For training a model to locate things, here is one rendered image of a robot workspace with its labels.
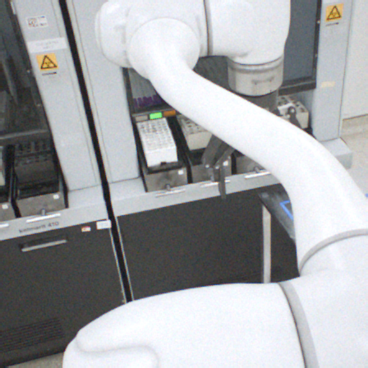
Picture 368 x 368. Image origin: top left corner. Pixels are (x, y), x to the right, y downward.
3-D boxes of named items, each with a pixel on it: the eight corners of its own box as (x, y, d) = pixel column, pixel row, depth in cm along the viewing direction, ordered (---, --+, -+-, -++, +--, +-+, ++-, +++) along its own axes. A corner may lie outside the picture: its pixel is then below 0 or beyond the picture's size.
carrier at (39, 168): (56, 172, 183) (52, 157, 180) (56, 175, 182) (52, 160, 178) (19, 179, 182) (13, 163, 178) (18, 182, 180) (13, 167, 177)
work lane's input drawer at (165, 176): (122, 100, 238) (118, 80, 233) (154, 94, 240) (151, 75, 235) (149, 200, 181) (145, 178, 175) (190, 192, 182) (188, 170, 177)
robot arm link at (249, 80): (292, 58, 88) (291, 94, 91) (273, 37, 95) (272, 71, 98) (235, 70, 86) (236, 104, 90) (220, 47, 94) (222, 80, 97)
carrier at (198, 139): (219, 140, 190) (218, 126, 187) (221, 144, 189) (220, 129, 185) (186, 147, 189) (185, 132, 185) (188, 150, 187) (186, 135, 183)
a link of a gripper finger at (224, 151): (257, 125, 96) (251, 121, 96) (218, 172, 100) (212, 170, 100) (250, 114, 99) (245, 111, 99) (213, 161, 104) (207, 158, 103)
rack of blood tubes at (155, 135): (135, 126, 207) (133, 110, 203) (162, 121, 208) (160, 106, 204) (148, 169, 183) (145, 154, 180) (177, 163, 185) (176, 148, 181)
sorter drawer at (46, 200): (25, 116, 233) (18, 96, 228) (59, 111, 235) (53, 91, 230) (21, 227, 176) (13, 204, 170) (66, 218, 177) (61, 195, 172)
